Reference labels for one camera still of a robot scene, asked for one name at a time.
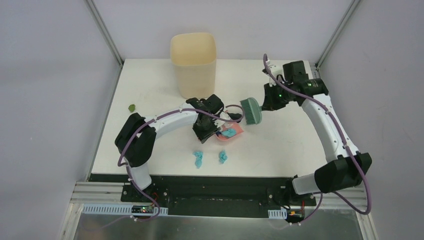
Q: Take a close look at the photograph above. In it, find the aluminium frame rail right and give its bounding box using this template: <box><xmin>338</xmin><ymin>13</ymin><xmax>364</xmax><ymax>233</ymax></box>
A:
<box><xmin>315</xmin><ymin>0</ymin><xmax>362</xmax><ymax>71</ymax></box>

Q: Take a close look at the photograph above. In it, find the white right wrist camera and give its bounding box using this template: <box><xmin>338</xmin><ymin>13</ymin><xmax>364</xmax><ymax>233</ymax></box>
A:
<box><xmin>262</xmin><ymin>59</ymin><xmax>286</xmax><ymax>87</ymax></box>

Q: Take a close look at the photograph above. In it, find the aluminium frame rail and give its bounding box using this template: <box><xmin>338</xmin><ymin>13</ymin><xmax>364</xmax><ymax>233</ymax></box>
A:
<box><xmin>315</xmin><ymin>0</ymin><xmax>362</xmax><ymax>71</ymax></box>
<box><xmin>84</xmin><ymin>0</ymin><xmax>125</xmax><ymax>68</ymax></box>

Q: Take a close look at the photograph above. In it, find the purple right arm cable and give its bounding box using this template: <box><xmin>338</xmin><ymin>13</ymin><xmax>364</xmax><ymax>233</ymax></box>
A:
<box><xmin>262</xmin><ymin>53</ymin><xmax>373</xmax><ymax>226</ymax></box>

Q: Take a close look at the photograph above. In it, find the light blue long paper scrap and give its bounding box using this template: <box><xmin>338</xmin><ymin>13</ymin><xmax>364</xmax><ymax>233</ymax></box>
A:
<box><xmin>193</xmin><ymin>151</ymin><xmax>204</xmax><ymax>169</ymax></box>

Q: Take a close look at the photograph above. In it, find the beige plastic waste bin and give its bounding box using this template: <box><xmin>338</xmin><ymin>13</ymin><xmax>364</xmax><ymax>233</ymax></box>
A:
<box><xmin>170</xmin><ymin>32</ymin><xmax>217</xmax><ymax>99</ymax></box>

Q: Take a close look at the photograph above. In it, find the controller circuit board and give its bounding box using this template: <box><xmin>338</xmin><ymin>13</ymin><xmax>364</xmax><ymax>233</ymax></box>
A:
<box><xmin>131</xmin><ymin>205</ymin><xmax>155</xmax><ymax>215</ymax></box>
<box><xmin>286</xmin><ymin>211</ymin><xmax>305</xmax><ymax>224</ymax></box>

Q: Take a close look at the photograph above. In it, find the right controller circuit board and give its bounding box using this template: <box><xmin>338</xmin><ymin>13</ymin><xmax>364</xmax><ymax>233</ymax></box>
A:
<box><xmin>286</xmin><ymin>211</ymin><xmax>305</xmax><ymax>224</ymax></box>

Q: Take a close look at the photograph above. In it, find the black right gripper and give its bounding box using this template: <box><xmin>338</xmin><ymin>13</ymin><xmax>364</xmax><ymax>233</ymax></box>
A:
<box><xmin>263</xmin><ymin>80</ymin><xmax>296</xmax><ymax>111</ymax></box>

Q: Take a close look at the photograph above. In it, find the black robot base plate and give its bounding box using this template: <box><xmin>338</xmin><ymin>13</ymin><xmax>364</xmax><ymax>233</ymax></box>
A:
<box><xmin>89</xmin><ymin>174</ymin><xmax>319</xmax><ymax>218</ymax></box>

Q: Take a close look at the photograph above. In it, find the white paper scrap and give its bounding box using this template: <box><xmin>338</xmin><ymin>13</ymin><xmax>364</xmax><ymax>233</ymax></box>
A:
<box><xmin>221</xmin><ymin>122</ymin><xmax>234</xmax><ymax>131</ymax></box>

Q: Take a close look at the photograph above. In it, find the left controller circuit board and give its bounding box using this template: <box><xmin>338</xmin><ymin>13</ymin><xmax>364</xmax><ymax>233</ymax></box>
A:
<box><xmin>131</xmin><ymin>205</ymin><xmax>155</xmax><ymax>215</ymax></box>

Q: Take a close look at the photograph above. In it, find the aluminium frame rail left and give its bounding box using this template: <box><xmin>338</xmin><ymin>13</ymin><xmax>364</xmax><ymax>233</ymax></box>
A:
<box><xmin>84</xmin><ymin>0</ymin><xmax>125</xmax><ymax>68</ymax></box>

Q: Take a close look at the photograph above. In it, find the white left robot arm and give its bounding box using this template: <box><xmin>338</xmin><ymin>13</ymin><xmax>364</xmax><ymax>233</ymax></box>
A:
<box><xmin>114</xmin><ymin>94</ymin><xmax>224</xmax><ymax>203</ymax></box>

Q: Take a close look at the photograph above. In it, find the light blue small paper scrap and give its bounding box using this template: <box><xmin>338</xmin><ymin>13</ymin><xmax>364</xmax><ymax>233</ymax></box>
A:
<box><xmin>218</xmin><ymin>150</ymin><xmax>228</xmax><ymax>164</ymax></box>

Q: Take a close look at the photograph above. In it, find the green paper scrap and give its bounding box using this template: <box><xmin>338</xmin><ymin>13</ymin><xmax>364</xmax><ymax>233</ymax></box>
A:
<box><xmin>128</xmin><ymin>104</ymin><xmax>136</xmax><ymax>113</ymax></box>

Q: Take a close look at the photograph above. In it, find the light blue paper scrap upper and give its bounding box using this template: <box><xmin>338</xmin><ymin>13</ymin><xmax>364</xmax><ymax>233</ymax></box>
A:
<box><xmin>221</xmin><ymin>128</ymin><xmax>237</xmax><ymax>139</ymax></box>

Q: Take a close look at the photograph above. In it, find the pink plastic dustpan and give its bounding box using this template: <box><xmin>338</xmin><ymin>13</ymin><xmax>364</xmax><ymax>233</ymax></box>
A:
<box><xmin>215</xmin><ymin>122</ymin><xmax>244</xmax><ymax>142</ymax></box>

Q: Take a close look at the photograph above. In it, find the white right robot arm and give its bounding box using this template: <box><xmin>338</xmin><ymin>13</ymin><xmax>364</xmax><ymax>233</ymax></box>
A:
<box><xmin>262</xmin><ymin>58</ymin><xmax>372</xmax><ymax>205</ymax></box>

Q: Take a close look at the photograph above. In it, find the mint green hand brush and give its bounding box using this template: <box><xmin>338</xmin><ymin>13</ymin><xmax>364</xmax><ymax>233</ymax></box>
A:
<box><xmin>240</xmin><ymin>97</ymin><xmax>262</xmax><ymax>125</ymax></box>

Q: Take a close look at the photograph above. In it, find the black flat paper scrap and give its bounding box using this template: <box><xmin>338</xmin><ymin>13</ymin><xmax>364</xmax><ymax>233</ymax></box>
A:
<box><xmin>228</xmin><ymin>113</ymin><xmax>243</xmax><ymax>122</ymax></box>

